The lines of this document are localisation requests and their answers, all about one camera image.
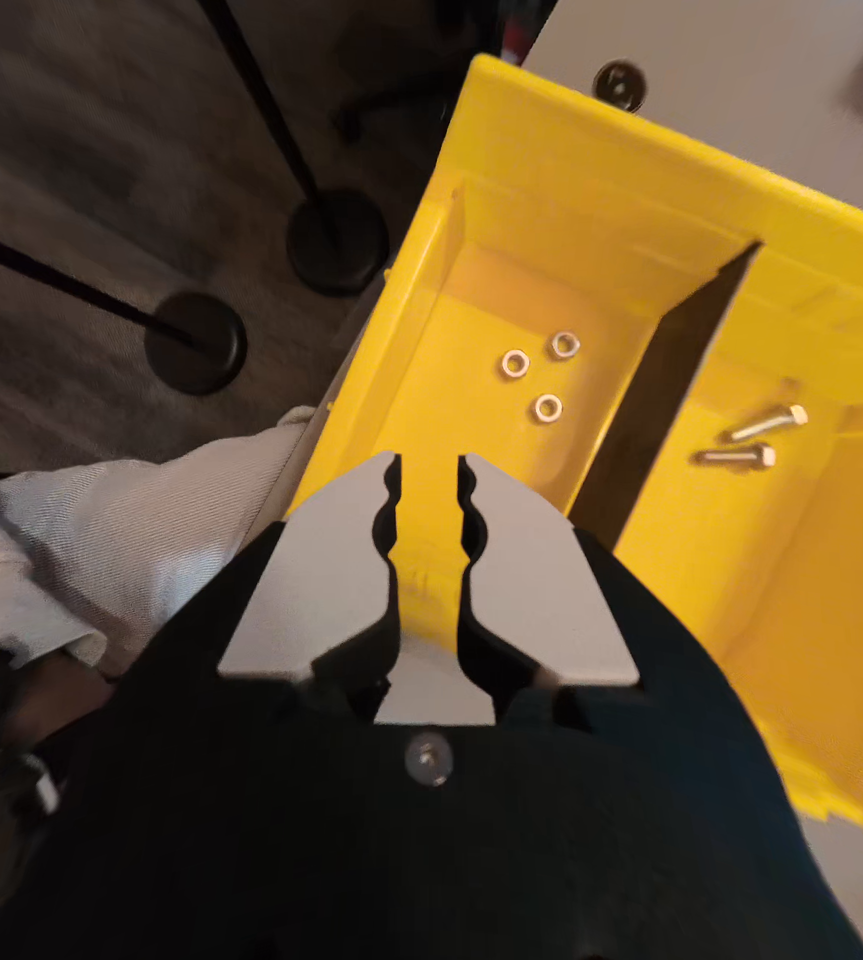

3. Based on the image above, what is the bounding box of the grey desk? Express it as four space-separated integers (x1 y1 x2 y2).
240 0 863 960

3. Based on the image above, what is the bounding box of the person's left forearm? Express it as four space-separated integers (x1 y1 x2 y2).
0 491 109 670

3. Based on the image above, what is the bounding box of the black bin divider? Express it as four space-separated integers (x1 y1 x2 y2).
570 240 765 550

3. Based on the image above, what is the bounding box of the person's left hand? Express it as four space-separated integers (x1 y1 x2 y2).
7 660 115 751

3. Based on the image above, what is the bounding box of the round desk cable grommet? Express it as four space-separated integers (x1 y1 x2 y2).
593 59 649 114

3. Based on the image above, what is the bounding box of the yellow plastic bin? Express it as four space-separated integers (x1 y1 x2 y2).
281 52 863 858

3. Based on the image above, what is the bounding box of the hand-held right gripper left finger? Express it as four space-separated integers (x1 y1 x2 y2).
217 451 403 681

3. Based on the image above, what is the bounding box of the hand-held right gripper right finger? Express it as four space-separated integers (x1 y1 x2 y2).
457 453 641 688

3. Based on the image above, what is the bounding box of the steel hex bolt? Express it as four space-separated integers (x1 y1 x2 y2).
689 443 778 473
719 402 810 444

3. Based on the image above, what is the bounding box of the black pole with round foot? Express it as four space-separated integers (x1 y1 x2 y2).
195 0 391 296
0 217 248 397

